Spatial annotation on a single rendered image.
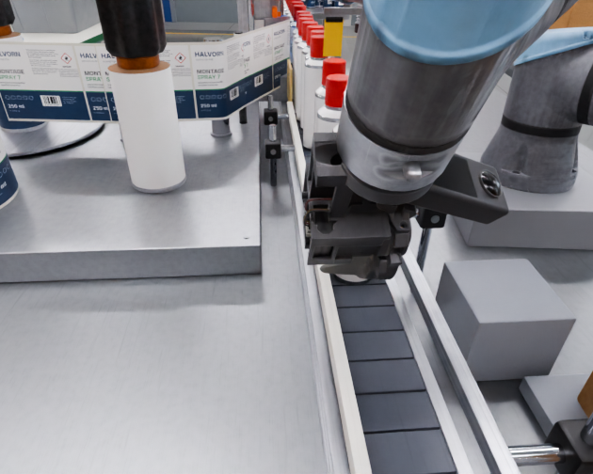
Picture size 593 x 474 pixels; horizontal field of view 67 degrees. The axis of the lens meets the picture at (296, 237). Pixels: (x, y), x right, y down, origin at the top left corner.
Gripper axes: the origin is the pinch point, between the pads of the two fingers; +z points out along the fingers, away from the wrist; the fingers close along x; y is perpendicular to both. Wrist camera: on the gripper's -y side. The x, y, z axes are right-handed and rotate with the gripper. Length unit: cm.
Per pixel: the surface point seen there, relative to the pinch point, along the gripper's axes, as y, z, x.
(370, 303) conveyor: -1.1, 4.6, 3.0
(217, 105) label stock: 19, 25, -45
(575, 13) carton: -122, 76, -141
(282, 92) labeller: 5, 40, -63
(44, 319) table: 38.2, 11.5, 1.3
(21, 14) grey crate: 131, 116, -190
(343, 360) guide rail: 4.1, -3.9, 10.8
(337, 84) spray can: 1.5, -4.2, -21.7
